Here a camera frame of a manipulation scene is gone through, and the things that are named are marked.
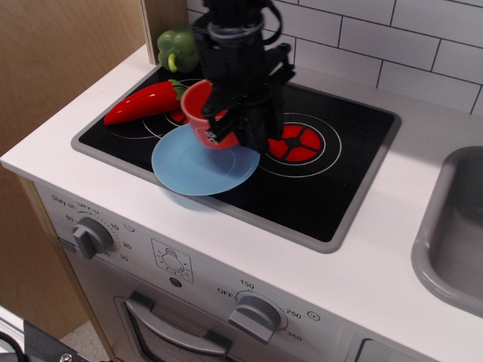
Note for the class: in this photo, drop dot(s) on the grey oven door handle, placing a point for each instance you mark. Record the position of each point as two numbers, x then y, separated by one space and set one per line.
210 345

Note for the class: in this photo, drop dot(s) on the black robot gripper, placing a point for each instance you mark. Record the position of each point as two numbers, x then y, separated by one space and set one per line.
236 63

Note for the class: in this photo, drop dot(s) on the grey temperature knob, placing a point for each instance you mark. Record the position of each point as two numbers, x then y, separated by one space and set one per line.
255 317

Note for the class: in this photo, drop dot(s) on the black toy stovetop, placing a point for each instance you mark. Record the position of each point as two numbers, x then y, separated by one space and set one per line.
308 187

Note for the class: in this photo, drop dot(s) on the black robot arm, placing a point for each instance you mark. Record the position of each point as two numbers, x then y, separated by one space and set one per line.
225 13

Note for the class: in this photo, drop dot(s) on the grey timer knob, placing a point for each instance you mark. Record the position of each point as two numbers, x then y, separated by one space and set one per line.
91 237

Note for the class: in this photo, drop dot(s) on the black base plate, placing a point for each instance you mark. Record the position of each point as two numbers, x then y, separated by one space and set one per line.
26 342

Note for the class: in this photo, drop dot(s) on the blue plastic toy plate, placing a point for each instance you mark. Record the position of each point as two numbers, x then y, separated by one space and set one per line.
182 164

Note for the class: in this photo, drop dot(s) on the red toy chili pepper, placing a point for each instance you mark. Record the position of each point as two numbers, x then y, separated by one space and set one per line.
156 99

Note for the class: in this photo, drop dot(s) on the green toy bell pepper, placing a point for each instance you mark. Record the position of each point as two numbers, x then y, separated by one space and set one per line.
177 50

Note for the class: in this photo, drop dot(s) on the grey toy sink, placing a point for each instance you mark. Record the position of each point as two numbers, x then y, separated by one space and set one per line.
447 251

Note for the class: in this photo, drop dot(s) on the red plastic toy cup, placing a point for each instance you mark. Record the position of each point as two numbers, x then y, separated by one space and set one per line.
192 103

